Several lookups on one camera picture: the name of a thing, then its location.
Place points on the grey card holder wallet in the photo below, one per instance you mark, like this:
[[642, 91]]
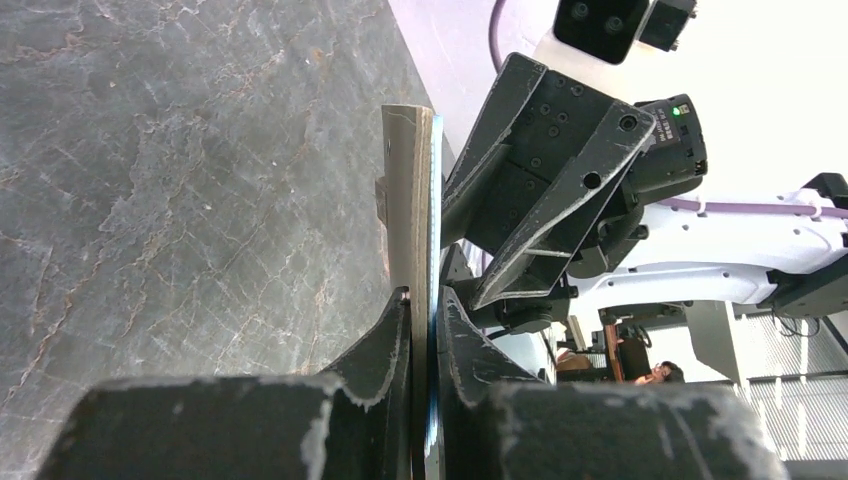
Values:
[[412, 183]]

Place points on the person in red shirt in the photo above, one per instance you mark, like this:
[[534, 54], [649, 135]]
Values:
[[664, 372]]

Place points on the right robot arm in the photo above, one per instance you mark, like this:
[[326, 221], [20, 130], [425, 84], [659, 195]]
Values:
[[787, 254]]

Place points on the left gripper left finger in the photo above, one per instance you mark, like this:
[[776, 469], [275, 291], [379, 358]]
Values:
[[349, 421]]

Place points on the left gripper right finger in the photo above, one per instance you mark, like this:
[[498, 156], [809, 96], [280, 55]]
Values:
[[499, 421]]

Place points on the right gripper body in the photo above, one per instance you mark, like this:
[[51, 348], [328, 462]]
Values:
[[553, 184]]

